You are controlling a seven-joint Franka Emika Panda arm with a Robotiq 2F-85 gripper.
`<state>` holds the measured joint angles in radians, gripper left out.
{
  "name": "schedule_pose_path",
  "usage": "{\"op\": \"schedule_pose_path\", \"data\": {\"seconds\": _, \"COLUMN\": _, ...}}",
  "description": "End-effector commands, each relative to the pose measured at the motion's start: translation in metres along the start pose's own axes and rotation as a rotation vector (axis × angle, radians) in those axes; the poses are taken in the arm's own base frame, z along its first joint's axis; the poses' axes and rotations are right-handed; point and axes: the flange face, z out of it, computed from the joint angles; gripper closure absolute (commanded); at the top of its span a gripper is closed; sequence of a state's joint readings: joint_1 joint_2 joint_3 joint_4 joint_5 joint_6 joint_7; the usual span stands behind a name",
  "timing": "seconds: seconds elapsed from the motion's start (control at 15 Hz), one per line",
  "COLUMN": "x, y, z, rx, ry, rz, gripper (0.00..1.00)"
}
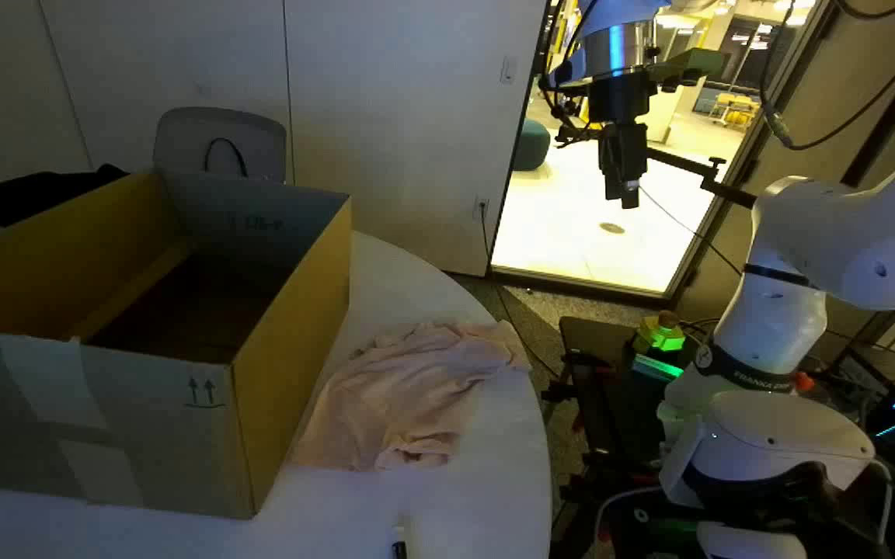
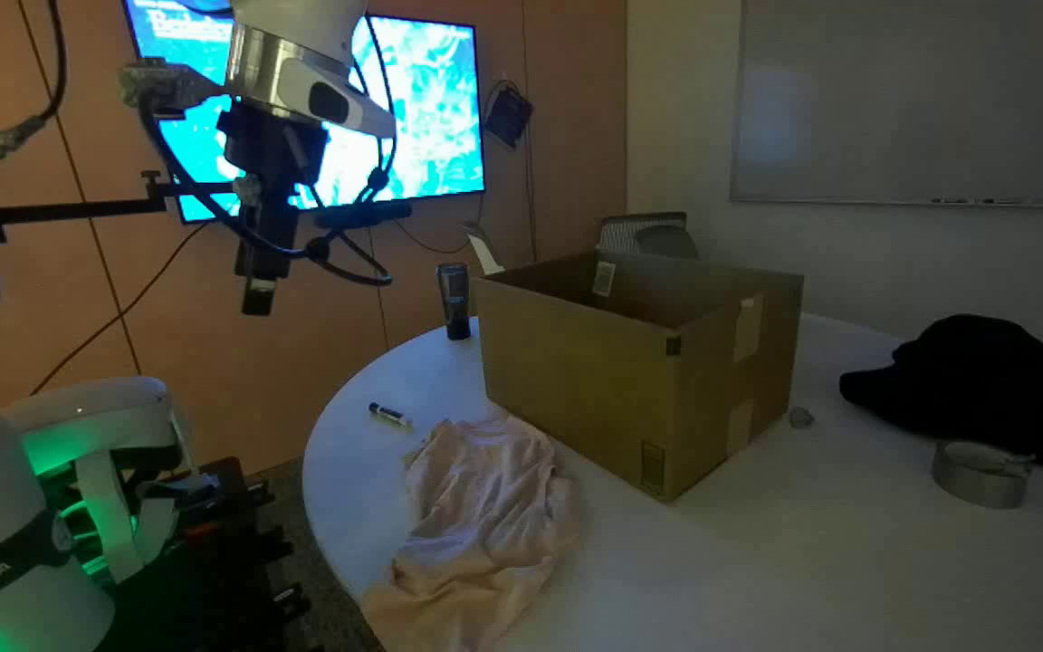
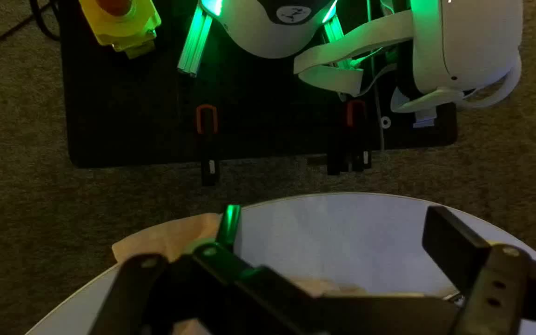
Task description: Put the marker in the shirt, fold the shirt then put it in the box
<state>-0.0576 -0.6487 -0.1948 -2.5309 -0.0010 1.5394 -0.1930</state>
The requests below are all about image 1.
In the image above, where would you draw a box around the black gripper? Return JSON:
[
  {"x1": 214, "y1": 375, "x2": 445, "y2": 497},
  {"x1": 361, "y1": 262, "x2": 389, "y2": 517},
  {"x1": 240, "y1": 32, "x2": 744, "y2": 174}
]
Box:
[{"x1": 586, "y1": 68, "x2": 658, "y2": 210}]

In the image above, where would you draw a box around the pink shirt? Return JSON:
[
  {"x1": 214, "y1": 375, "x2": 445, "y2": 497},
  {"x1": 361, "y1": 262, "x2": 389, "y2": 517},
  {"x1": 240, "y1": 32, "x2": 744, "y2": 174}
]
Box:
[{"x1": 290, "y1": 318, "x2": 533, "y2": 475}]

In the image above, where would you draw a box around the green lit control box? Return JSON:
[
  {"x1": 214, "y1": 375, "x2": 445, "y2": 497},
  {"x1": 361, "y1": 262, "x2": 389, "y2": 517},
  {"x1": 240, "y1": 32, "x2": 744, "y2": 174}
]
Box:
[{"x1": 629, "y1": 320, "x2": 689, "y2": 382}]

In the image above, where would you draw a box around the brown cardboard box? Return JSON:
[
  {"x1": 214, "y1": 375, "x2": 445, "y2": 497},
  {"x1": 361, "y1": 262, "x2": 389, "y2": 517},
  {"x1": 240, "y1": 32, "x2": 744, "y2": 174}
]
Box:
[{"x1": 0, "y1": 166, "x2": 354, "y2": 522}]

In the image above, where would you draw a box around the teal ottoman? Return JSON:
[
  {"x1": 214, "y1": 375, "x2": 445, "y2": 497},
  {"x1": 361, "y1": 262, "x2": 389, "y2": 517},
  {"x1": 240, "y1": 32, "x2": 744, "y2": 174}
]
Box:
[{"x1": 508, "y1": 119, "x2": 553, "y2": 174}]

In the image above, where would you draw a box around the black jacket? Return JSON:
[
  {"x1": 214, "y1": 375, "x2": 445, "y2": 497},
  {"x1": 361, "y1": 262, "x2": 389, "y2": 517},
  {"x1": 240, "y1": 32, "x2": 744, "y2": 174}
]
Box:
[{"x1": 0, "y1": 162, "x2": 130, "y2": 229}]

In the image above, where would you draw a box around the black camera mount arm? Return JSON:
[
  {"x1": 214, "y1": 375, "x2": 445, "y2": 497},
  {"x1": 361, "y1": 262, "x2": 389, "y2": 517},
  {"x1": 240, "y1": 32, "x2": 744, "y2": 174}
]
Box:
[{"x1": 644, "y1": 143, "x2": 757, "y2": 209}]

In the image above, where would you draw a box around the gold wrist camera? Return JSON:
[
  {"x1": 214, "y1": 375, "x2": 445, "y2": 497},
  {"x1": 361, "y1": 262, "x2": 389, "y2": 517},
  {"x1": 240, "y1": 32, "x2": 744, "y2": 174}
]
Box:
[{"x1": 647, "y1": 42, "x2": 729, "y2": 87}]

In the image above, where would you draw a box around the black wall cable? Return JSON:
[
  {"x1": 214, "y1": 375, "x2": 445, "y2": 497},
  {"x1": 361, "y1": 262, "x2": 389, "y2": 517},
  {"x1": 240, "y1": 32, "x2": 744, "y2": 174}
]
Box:
[{"x1": 757, "y1": 0, "x2": 895, "y2": 154}]

